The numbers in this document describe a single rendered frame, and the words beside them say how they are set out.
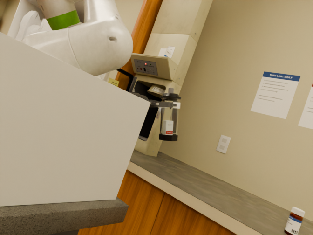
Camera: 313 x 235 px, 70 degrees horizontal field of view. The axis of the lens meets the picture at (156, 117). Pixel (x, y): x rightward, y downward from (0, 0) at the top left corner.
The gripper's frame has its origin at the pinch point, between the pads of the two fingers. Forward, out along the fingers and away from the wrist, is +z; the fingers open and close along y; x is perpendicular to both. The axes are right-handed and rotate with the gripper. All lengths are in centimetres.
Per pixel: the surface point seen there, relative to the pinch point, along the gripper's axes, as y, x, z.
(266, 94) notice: -19, -10, 65
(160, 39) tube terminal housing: 30, -43, 16
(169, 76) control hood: 12.7, -16.9, 10.2
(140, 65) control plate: 33.6, -24.8, 3.8
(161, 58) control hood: 13.9, -26.4, 4.4
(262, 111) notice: -19, 0, 63
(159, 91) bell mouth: 23.8, -9.0, 13.0
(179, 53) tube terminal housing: 13.1, -32.0, 17.6
